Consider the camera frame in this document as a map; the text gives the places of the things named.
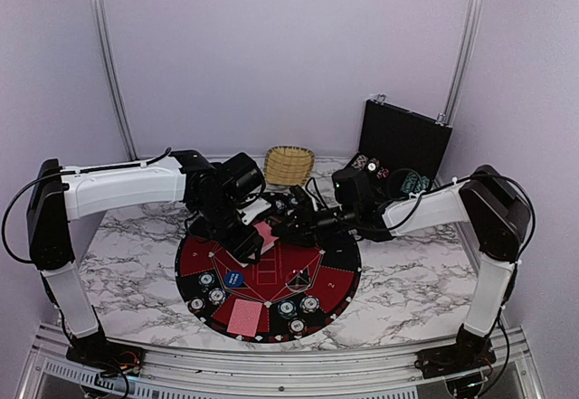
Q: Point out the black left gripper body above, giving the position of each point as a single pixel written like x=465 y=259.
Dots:
x=220 y=226

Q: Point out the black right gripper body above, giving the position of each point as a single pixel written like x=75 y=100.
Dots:
x=312 y=226

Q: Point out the red playing card deck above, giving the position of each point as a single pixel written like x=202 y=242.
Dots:
x=265 y=232

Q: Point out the blue small blind button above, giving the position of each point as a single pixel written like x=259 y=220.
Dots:
x=233 y=279

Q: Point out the green blue chip stack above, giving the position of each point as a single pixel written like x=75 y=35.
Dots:
x=206 y=281
x=287 y=309

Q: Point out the clear round dealer button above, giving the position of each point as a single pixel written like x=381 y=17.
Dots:
x=298 y=280

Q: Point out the red black chip stack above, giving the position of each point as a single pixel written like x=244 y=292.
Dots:
x=196 y=305
x=297 y=327

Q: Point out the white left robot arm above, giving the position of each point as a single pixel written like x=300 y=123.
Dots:
x=227 y=197

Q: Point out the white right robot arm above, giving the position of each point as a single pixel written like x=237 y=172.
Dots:
x=497 y=208

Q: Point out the woven bamboo tray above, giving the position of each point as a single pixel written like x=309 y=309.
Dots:
x=288 y=165

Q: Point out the round red black poker mat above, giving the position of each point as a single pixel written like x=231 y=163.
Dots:
x=334 y=267

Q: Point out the blue white chips in case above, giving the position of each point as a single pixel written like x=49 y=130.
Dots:
x=359 y=162

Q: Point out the red dice in case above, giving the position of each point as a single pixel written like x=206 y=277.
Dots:
x=382 y=173

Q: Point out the green chips in case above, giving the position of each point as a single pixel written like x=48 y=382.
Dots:
x=415 y=183

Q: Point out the black poker chip case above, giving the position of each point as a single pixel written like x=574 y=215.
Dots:
x=401 y=141

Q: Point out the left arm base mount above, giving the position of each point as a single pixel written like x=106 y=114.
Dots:
x=116 y=371

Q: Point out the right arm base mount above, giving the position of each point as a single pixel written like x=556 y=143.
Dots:
x=454 y=363

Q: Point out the left aluminium frame post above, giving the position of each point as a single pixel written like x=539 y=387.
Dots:
x=107 y=56

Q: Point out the aluminium frame post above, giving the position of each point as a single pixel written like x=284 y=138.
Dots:
x=107 y=56
x=466 y=49

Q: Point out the aluminium front rail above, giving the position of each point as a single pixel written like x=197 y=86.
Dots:
x=371 y=372

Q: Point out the right aluminium frame post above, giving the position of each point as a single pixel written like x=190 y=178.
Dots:
x=466 y=49

